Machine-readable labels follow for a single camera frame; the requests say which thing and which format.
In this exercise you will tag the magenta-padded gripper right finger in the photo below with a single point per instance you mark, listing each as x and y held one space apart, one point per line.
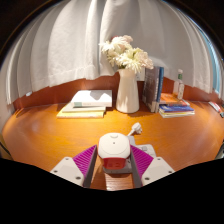
156 168

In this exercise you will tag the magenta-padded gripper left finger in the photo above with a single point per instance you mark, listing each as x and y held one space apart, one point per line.
68 168

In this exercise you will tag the white and red charger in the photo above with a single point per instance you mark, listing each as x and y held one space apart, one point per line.
113 146

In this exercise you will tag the yellow flat book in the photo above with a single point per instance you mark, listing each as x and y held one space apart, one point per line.
80 115

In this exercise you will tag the white book under blue book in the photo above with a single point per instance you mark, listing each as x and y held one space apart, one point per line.
176 114

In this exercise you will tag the cream flat book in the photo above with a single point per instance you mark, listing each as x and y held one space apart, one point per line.
83 108

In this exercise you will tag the blue flat book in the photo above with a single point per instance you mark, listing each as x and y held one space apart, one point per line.
175 108

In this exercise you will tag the orange flat book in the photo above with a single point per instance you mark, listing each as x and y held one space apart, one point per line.
170 99

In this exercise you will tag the white flat book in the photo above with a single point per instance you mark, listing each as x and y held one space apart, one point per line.
93 97

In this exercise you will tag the white ceramic vase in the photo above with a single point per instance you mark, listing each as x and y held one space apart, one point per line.
127 95

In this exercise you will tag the grey upright book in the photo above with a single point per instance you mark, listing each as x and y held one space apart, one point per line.
150 86

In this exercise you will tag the small dark object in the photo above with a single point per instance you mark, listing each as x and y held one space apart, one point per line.
222 114

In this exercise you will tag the blue upright book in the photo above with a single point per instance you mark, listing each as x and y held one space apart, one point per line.
160 83

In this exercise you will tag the red and white booklet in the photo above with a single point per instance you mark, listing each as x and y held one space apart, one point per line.
215 106

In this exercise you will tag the clear plastic bottle green label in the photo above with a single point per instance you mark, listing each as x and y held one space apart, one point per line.
178 85

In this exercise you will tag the blue-grey curtain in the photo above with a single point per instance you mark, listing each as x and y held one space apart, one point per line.
216 66

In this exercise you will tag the white and pink flower bouquet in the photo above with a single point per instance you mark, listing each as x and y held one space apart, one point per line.
128 53

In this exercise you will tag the white curtain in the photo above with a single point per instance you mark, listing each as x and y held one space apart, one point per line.
66 43

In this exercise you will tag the white wall socket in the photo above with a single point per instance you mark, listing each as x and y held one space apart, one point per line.
140 77

